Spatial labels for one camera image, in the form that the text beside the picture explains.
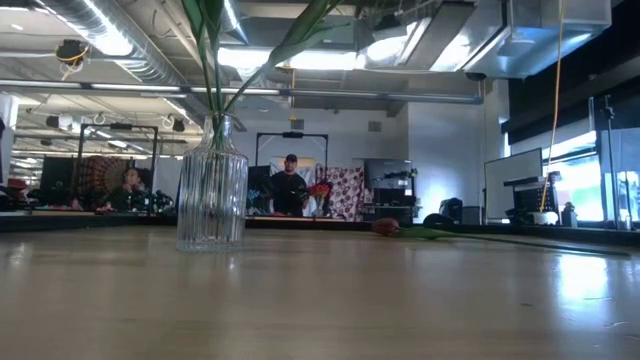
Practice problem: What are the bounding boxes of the clear ribbed glass vase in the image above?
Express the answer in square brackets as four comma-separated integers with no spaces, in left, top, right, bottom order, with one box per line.
[175,113,250,253]

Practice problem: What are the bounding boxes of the red flower bouquet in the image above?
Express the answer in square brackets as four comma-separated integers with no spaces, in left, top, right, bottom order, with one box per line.
[307,182,332,216]

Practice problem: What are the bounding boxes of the pink white patterned cloth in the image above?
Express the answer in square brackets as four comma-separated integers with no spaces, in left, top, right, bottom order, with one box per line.
[324,166,366,222]

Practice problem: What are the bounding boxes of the person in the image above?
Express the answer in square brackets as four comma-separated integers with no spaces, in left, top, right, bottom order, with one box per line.
[107,167,151,211]
[269,153,310,217]

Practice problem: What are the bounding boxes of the dark monitor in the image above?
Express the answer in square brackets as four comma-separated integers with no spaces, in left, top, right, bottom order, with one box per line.
[363,158,416,190]

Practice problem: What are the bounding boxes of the bright red artificial tulip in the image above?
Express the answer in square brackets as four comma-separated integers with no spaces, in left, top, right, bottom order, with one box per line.
[372,216,632,257]

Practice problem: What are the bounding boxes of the long grey ceiling pipe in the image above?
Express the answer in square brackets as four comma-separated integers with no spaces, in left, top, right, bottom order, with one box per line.
[0,78,485,105]

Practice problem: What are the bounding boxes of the black office chair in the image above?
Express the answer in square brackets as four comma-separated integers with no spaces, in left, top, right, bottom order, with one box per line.
[422,197,466,226]

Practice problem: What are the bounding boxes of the whiteboard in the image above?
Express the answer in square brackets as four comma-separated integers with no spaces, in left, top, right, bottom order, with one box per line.
[483,147,545,221]

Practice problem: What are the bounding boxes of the black desk equipment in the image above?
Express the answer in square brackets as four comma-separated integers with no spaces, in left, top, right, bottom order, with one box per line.
[502,172,562,226]

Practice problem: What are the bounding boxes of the mandala tapestry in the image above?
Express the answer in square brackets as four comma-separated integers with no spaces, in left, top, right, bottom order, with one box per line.
[74,155,131,209]

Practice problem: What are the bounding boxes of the dark bottle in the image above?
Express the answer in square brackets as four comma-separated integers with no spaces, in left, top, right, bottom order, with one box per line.
[560,201,579,229]

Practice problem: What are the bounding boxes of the black tripod stand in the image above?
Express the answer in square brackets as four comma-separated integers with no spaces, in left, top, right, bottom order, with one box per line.
[597,93,621,231]

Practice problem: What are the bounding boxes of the black rig frame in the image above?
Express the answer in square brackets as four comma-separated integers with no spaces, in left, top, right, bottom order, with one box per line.
[254,131,330,171]
[74,122,160,214]

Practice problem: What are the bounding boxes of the black aluminium table frame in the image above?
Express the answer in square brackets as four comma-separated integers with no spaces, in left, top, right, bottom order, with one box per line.
[0,209,640,247]

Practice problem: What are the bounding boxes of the rectangular metal air duct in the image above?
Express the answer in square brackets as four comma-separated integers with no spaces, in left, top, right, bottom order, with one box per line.
[354,0,614,81]

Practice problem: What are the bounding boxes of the yellow hanging cable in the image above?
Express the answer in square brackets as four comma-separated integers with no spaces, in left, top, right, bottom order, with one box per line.
[538,0,566,214]

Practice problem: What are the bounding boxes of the silver spiral air duct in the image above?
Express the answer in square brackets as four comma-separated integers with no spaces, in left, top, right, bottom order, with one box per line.
[39,0,216,126]

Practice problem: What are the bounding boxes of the ceiling cable reel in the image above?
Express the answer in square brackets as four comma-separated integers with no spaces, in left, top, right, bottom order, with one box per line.
[53,38,91,69]

